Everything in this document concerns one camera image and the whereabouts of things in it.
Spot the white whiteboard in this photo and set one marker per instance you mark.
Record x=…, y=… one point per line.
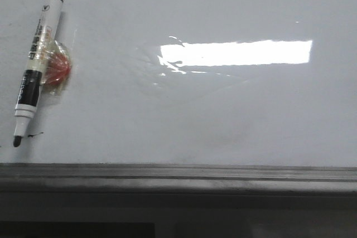
x=242, y=82

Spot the black white whiteboard marker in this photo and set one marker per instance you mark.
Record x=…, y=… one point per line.
x=33, y=76

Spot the grey aluminium whiteboard tray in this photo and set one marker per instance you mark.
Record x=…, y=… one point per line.
x=176, y=178

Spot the clear adhesive tape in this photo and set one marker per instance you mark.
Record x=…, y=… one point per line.
x=51, y=94

